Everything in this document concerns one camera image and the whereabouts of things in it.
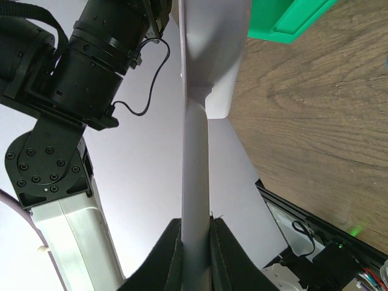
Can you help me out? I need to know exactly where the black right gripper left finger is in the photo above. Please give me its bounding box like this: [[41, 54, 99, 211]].
[[119, 218, 183, 291]]

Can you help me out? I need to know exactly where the green bin with star candies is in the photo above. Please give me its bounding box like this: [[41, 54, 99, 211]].
[[247, 0, 336, 44]]

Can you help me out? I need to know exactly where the black front mounting rail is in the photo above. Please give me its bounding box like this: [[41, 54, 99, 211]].
[[254, 178, 388, 291]]

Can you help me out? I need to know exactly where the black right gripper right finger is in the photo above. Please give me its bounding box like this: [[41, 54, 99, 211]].
[[209, 217, 278, 291]]

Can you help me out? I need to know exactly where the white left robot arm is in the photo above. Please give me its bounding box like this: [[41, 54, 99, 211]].
[[1, 1, 172, 290]]

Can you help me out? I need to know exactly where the lilac slotted plastic scoop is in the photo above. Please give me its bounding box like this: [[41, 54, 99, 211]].
[[178, 1, 252, 290]]

